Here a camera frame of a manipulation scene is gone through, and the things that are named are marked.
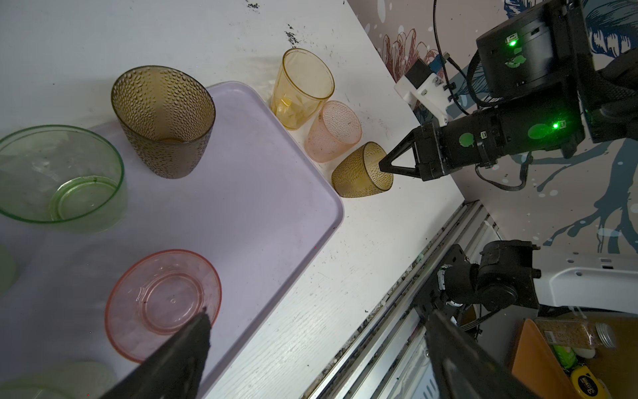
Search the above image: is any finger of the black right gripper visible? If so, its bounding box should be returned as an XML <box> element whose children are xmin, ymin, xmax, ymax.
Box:
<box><xmin>379</xmin><ymin>132</ymin><xmax>420</xmax><ymax>179</ymax></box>

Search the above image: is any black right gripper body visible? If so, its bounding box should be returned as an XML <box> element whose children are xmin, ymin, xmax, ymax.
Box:
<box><xmin>412</xmin><ymin>122</ymin><xmax>479</xmax><ymax>181</ymax></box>

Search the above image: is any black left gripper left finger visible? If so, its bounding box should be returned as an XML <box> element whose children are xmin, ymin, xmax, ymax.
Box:
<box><xmin>103</xmin><ymin>311</ymin><xmax>211</xmax><ymax>398</ymax></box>

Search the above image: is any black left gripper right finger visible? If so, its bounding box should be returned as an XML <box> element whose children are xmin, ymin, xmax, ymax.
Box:
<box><xmin>425</xmin><ymin>311</ymin><xmax>537</xmax><ymax>399</ymax></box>

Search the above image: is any pink clear glass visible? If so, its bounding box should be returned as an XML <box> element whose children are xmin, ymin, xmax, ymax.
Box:
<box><xmin>105</xmin><ymin>249</ymin><xmax>223</xmax><ymax>363</ymax></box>

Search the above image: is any pale green frosted tall glass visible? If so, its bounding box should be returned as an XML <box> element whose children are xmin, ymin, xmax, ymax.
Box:
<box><xmin>1</xmin><ymin>362</ymin><xmax>117</xmax><ymax>398</ymax></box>

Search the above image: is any brown textured tall glass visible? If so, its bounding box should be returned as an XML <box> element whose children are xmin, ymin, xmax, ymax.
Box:
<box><xmin>111</xmin><ymin>66</ymin><xmax>217</xmax><ymax>179</ymax></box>

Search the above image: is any clear green glass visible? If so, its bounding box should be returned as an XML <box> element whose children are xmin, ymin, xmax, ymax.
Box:
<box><xmin>1</xmin><ymin>125</ymin><xmax>128</xmax><ymax>232</ymax></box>

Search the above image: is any pale green textured glass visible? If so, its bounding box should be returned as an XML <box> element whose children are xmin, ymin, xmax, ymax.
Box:
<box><xmin>0</xmin><ymin>246</ymin><xmax>18</xmax><ymax>294</ymax></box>

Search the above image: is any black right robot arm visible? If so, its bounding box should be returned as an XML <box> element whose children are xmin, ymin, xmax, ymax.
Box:
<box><xmin>379</xmin><ymin>1</ymin><xmax>637</xmax><ymax>181</ymax></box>

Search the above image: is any lilac plastic tray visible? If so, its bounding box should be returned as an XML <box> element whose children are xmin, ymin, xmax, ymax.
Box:
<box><xmin>1</xmin><ymin>82</ymin><xmax>344</xmax><ymax>397</ymax></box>

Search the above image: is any brown textured short glass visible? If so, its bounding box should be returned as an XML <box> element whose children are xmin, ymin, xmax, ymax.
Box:
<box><xmin>332</xmin><ymin>141</ymin><xmax>394</xmax><ymax>198</ymax></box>

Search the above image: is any pink frosted glass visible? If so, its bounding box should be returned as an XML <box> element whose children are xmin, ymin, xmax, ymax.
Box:
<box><xmin>304</xmin><ymin>101</ymin><xmax>362</xmax><ymax>163</ymax></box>

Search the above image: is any brown cardboard box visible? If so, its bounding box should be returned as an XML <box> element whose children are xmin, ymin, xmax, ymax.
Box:
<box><xmin>509</xmin><ymin>314</ymin><xmax>637</xmax><ymax>398</ymax></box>

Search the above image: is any yellow clear glass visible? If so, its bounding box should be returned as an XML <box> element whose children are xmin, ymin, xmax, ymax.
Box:
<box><xmin>270</xmin><ymin>48</ymin><xmax>336</xmax><ymax>130</ymax></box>

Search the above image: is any yellow tape measure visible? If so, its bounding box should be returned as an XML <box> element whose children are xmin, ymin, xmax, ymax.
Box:
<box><xmin>570</xmin><ymin>366</ymin><xmax>611</xmax><ymax>399</ymax></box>

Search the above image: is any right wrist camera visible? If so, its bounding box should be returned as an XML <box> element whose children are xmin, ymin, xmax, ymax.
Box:
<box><xmin>395</xmin><ymin>58</ymin><xmax>453</xmax><ymax>126</ymax></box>

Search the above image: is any aluminium mounting rail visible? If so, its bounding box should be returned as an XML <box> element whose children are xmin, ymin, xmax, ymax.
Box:
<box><xmin>303</xmin><ymin>200</ymin><xmax>498</xmax><ymax>398</ymax></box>

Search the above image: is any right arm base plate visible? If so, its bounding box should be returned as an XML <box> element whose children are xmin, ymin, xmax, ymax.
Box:
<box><xmin>412</xmin><ymin>244</ymin><xmax>479</xmax><ymax>324</ymax></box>

